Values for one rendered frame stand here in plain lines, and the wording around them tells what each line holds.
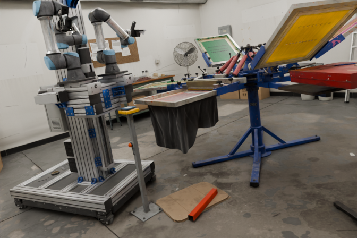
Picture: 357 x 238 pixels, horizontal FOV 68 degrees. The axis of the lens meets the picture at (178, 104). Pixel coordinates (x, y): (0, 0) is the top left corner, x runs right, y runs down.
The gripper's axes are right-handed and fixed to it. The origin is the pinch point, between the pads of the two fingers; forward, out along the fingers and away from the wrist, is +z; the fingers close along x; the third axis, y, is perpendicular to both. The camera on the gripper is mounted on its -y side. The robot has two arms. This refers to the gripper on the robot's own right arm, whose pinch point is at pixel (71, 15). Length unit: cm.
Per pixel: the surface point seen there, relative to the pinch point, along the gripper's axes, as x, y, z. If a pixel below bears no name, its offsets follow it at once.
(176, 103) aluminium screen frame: -68, 61, 17
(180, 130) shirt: -79, 86, 7
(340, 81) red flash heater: -112, 47, 115
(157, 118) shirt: -77, 77, -22
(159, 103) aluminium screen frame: -66, 62, -3
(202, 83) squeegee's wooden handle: -123, 48, -11
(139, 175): -55, 125, -21
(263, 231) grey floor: -103, 155, 70
